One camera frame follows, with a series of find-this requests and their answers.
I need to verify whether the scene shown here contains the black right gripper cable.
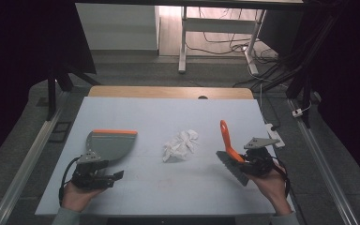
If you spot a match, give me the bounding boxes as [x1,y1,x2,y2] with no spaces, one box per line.
[271,155,293,199]

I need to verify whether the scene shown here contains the orange-handled grey brush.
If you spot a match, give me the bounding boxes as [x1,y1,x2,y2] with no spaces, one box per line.
[216,119,250,188]

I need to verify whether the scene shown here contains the black curtain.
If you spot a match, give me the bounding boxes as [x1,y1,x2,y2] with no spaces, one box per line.
[308,0,360,190]
[0,0,98,172]

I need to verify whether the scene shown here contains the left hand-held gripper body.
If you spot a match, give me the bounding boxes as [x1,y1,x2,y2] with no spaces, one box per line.
[71,152,114,190]

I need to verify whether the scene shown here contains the wooden table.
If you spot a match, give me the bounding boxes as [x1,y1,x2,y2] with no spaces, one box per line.
[87,85,255,101]

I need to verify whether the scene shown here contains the black power strip cable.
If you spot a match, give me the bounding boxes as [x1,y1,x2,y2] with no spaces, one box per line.
[261,83,281,132]

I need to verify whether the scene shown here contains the bundle of black cables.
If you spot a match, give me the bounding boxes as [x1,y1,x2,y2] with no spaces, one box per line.
[232,12,341,94]

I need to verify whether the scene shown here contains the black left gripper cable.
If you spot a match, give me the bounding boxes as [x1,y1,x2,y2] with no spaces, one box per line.
[58,156,83,205]

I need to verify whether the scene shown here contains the grey dustpan with orange edge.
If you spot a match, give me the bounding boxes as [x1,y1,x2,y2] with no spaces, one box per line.
[85,128,139,162]

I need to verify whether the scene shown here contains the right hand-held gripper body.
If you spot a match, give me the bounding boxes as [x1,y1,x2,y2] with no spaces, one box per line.
[243,137,281,178]

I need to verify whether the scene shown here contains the person's left hand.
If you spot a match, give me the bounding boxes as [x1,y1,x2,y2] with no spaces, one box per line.
[61,180,108,214]

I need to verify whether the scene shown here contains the white board table cover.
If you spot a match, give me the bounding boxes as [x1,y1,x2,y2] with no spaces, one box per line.
[34,96,295,218]

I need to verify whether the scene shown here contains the aluminium floor rail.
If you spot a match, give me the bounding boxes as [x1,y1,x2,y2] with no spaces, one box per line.
[288,97,360,225]
[0,89,72,225]

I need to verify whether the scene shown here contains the loose black floor cables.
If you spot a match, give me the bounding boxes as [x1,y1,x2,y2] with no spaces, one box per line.
[186,7,279,65]

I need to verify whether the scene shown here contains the white paper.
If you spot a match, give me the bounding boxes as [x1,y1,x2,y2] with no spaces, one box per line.
[161,128,200,163]

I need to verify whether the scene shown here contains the white desk frame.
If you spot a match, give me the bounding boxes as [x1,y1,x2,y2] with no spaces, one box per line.
[177,6,267,76]

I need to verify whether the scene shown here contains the black tripod stand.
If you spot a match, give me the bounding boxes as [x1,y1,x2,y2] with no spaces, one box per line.
[285,60,314,129]
[44,60,101,122]

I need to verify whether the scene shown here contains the black rectangular floor frame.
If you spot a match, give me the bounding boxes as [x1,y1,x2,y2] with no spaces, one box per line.
[47,120,73,144]

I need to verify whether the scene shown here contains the person's right hand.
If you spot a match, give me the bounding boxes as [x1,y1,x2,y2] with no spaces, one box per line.
[246,162,291,207]

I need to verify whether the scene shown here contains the white power strip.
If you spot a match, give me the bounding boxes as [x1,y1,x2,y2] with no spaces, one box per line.
[264,123,286,149]

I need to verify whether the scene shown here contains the white cabinet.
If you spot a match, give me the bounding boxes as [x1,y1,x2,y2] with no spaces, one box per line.
[74,3,161,52]

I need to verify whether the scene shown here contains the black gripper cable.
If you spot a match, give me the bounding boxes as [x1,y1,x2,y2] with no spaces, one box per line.
[58,156,83,205]
[271,155,293,199]

